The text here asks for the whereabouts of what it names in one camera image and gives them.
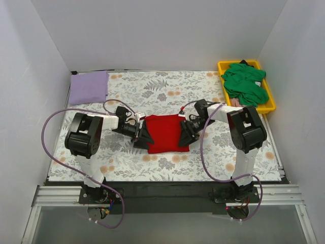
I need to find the red t shirt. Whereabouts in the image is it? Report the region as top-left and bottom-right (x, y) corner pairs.
(145, 114), (189, 154)

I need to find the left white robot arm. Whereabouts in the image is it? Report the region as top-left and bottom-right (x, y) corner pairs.
(64, 106), (154, 203)

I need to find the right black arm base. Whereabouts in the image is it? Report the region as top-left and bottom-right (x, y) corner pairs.
(208, 188), (260, 203)

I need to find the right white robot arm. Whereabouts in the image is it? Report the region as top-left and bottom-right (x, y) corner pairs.
(178, 99), (267, 202)

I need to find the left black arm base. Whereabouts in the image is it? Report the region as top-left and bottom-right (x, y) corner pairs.
(78, 187), (121, 204)

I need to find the floral patterned table mat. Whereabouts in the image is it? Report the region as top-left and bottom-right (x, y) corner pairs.
(48, 70), (283, 182)

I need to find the pink garment in bin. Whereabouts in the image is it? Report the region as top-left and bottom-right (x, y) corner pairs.
(230, 98), (245, 107)

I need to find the folded lavender t shirt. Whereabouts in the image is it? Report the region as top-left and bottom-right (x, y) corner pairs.
(69, 71), (109, 105)

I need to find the green t shirt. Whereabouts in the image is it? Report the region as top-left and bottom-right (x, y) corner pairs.
(221, 62), (269, 107)

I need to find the black garment in bin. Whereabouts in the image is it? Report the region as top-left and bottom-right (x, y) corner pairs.
(239, 59), (254, 68)

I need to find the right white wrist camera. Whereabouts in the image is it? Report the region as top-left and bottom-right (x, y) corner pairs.
(178, 107), (186, 120)

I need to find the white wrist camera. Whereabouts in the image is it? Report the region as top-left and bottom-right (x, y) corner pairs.
(178, 107), (186, 120)
(134, 112), (146, 125)

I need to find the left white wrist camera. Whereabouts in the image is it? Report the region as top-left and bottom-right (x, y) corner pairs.
(134, 112), (146, 125)

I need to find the black table front rail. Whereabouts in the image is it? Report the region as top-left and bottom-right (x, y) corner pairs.
(37, 181), (296, 217)

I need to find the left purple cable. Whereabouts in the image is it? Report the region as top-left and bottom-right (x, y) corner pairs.
(42, 99), (139, 229)

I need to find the aluminium frame rail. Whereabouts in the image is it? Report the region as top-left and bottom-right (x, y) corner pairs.
(22, 182), (317, 243)

